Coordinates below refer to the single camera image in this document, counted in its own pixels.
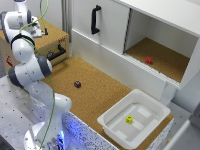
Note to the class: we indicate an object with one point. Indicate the yellow block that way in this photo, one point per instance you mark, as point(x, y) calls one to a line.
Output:
point(129, 119)

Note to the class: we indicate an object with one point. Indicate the wooden drawer box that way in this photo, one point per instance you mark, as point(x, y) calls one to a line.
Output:
point(57, 35)

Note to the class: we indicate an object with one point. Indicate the white plastic box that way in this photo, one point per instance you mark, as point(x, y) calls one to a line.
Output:
point(120, 124)

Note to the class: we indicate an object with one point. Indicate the purple block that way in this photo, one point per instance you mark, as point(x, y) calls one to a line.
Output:
point(77, 84)

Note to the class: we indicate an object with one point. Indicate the white sliding door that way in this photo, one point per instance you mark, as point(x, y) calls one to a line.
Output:
point(111, 25)

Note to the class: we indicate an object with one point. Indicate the pink block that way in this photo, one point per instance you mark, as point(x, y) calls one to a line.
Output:
point(148, 60)

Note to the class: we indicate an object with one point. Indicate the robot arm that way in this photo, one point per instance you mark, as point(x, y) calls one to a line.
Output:
point(30, 71)

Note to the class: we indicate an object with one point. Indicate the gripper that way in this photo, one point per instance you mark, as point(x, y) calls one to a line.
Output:
point(37, 30)

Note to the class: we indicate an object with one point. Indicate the white cabinet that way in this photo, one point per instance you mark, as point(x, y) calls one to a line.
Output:
point(140, 71)

